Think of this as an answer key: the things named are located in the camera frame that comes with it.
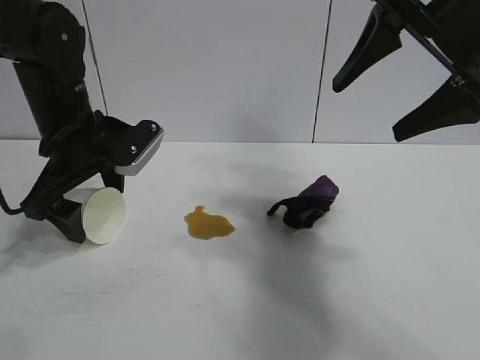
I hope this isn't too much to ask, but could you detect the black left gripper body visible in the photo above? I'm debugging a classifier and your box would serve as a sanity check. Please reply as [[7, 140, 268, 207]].
[[20, 110, 129, 221]]

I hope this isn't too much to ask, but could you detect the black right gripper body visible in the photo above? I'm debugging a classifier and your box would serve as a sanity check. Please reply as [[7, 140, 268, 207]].
[[374, 0, 480, 91]]

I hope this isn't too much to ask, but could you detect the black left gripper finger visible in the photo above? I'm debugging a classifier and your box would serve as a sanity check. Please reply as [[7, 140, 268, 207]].
[[46, 198, 89, 244], [99, 170, 125, 194]]

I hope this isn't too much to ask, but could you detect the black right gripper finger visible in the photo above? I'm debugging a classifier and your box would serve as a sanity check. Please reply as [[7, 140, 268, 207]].
[[391, 76, 480, 143], [332, 5, 404, 93]]

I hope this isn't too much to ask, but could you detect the white paper cup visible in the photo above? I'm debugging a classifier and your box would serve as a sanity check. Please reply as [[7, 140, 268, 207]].
[[63, 187, 128, 245]]

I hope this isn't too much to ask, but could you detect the purple and black cloth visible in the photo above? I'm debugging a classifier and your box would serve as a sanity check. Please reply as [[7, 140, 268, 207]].
[[266, 174, 341, 230]]

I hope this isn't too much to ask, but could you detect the brown liquid spill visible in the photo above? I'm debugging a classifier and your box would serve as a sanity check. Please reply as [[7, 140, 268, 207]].
[[183, 205, 237, 241]]

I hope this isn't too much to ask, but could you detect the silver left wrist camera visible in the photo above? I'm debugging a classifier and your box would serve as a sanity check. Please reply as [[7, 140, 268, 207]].
[[114, 119, 165, 176]]

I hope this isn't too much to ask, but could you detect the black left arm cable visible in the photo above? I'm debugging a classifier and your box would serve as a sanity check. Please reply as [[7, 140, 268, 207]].
[[0, 187, 28, 218]]

